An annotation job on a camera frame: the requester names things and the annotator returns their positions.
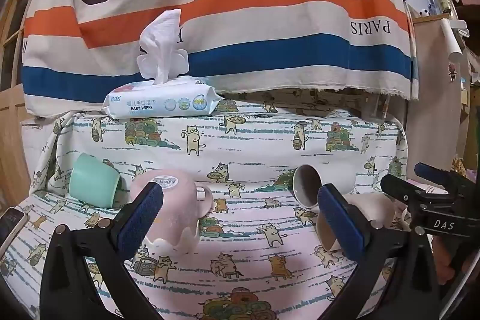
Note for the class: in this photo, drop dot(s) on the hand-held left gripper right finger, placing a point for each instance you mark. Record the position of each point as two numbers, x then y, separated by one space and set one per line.
339 222

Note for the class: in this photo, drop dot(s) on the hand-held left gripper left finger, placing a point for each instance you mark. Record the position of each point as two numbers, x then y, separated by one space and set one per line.
138 217

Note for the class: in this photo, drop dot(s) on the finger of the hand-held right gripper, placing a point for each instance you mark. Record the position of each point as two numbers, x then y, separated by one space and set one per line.
399 188
437 173

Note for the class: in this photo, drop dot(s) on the beige cup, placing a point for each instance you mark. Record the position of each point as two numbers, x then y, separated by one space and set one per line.
371 208

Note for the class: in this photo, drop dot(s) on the white cup with grey inside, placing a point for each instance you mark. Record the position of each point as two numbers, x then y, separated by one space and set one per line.
337 178

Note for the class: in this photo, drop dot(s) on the mint green cup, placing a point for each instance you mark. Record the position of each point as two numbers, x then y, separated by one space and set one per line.
93 177

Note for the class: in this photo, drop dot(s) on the person's right hand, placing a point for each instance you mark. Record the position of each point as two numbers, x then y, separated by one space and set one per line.
444 267

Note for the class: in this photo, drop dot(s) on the white paper slip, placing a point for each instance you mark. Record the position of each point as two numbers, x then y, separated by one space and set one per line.
433 189

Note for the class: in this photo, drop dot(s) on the wooden shelf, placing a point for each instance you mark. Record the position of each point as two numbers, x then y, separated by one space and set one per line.
427 98

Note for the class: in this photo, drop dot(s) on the cat printed bed sheet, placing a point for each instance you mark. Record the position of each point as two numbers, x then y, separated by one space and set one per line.
243 237

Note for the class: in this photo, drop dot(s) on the cartoon sticker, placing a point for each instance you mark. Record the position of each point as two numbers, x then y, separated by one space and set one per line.
453 72

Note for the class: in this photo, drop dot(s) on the baby wipes pack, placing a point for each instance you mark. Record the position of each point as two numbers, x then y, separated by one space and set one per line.
161 104

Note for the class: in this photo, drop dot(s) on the white smartphone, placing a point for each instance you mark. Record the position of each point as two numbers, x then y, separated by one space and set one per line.
11 224

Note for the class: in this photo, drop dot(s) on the white paper tube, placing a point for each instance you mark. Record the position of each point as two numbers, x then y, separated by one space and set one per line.
452 40

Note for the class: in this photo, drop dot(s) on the white clip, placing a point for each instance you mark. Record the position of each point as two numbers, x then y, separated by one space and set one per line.
462 28

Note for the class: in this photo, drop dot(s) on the small panda figure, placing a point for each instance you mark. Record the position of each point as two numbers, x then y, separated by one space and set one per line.
423 13

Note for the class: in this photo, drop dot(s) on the clear bottle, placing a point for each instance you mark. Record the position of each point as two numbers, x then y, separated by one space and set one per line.
444 1

